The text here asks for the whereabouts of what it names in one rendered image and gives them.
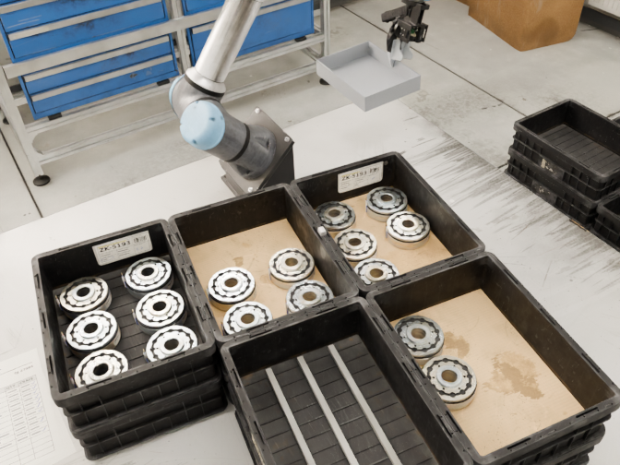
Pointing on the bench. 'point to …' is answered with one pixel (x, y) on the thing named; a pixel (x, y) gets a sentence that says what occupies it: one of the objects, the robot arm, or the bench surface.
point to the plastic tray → (367, 76)
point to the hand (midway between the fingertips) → (393, 62)
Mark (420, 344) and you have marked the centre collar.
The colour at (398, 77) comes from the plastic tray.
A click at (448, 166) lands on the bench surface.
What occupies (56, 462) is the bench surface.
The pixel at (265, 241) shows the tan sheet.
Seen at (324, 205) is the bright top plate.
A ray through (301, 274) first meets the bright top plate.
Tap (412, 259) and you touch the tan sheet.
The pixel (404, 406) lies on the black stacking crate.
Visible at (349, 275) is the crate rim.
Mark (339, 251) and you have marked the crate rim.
